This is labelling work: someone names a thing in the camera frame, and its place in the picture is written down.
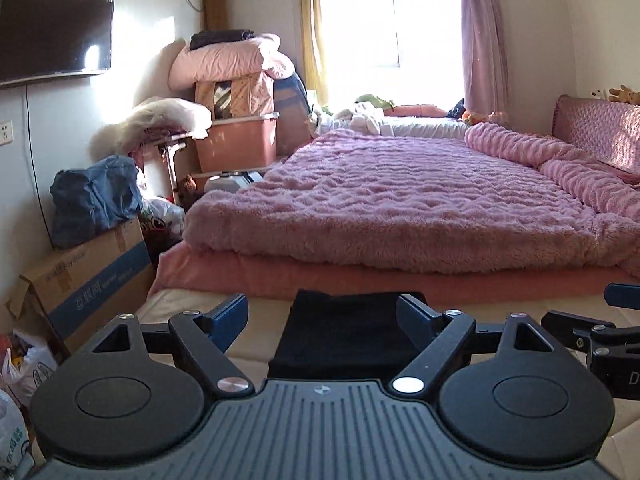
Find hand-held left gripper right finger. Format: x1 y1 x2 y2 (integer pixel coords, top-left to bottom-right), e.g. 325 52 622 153
390 293 557 396

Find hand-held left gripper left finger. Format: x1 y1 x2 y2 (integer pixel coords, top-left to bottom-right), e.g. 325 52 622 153
92 293 255 398

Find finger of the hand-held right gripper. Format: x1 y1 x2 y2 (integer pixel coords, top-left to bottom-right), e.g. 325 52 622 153
541 310 619 344
604 283 640 309

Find black pants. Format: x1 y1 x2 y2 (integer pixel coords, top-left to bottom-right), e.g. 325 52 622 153
267 289 432 379

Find salmon bed sheet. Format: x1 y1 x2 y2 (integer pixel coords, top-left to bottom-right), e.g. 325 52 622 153
147 242 640 311

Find patterned plastic bag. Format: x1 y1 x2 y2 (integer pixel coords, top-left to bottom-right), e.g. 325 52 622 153
137 196 187 242

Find pink fluffy blanket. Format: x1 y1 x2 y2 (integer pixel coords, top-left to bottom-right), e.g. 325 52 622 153
184 122 640 279

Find cardboard box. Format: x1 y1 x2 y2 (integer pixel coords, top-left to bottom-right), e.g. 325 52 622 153
5 215 158 356

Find pink quilted headboard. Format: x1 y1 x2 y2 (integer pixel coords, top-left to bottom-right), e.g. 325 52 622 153
552 94 640 186

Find pink plastic storage bin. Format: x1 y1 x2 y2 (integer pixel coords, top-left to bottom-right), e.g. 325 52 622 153
194 112 280 173

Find pile of white clothes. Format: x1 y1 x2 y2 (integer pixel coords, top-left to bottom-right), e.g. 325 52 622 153
310 100 396 137

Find brown plush toy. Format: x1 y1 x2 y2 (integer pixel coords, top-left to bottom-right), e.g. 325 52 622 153
607 85 640 106

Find pink long cushion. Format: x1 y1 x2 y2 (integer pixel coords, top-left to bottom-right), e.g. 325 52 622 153
390 104 448 119

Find white plastic bag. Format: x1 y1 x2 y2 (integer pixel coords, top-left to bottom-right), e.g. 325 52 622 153
0 390 32 472
0 330 59 408

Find white fluffy blanket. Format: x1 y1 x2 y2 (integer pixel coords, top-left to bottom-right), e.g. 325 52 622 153
89 97 213 161

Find green plush toy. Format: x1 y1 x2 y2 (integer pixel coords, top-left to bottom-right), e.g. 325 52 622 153
355 94 396 111

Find blue bag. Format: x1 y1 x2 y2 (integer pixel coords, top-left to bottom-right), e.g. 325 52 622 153
274 72 311 143

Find pink fabric storage bag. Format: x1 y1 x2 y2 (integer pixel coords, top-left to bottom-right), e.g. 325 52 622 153
195 72 276 121

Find pink folded quilt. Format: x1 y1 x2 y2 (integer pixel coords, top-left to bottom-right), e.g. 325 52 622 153
167 34 296 92

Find dark folded clothes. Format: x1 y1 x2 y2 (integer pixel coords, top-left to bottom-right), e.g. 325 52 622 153
189 29 256 52

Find pink curtain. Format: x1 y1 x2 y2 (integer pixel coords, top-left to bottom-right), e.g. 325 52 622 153
452 0 512 128

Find window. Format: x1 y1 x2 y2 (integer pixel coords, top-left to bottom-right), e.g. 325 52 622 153
320 0 464 107

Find yellow curtain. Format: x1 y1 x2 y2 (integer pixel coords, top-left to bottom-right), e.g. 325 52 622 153
298 0 331 106

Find brown rolled mat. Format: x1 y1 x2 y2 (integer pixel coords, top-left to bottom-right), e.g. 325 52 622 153
202 0 229 33

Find wall-mounted television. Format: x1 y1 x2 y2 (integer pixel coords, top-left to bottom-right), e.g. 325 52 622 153
0 0 115 90

